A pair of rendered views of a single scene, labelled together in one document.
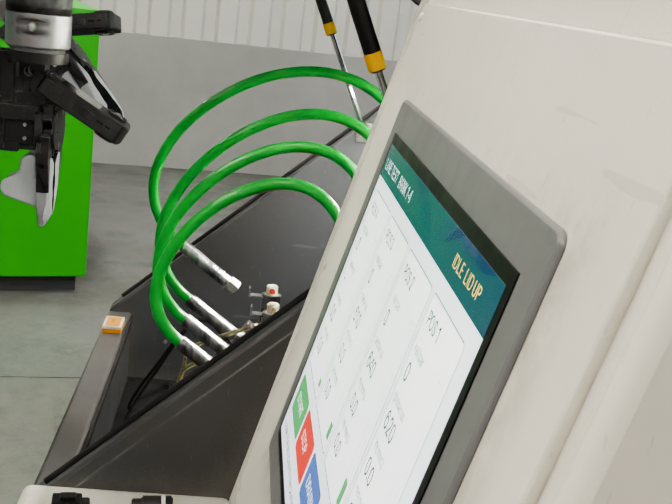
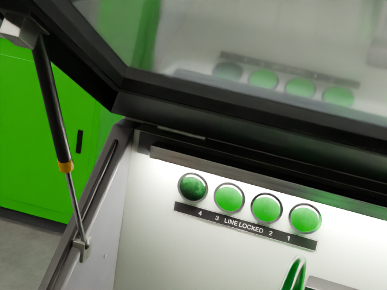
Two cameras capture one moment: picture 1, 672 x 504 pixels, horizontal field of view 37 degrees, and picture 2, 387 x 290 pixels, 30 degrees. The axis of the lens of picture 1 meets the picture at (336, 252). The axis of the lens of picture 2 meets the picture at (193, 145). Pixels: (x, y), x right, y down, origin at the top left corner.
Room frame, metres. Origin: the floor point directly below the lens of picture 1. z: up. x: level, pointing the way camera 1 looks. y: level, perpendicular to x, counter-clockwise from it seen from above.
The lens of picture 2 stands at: (1.20, 0.80, 1.83)
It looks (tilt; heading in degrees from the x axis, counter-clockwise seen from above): 20 degrees down; 291
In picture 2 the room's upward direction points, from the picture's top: 9 degrees clockwise
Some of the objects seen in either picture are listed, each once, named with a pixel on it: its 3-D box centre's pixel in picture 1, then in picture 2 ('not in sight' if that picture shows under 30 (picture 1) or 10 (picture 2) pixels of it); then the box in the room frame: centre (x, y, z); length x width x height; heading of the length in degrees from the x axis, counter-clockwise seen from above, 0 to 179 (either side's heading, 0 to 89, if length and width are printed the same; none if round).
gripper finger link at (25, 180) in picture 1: (25, 190); not in sight; (1.17, 0.38, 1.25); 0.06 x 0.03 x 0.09; 96
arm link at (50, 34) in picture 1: (37, 32); not in sight; (1.19, 0.38, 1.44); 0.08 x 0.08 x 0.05
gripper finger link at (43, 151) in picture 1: (44, 155); not in sight; (1.17, 0.36, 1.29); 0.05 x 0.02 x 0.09; 6
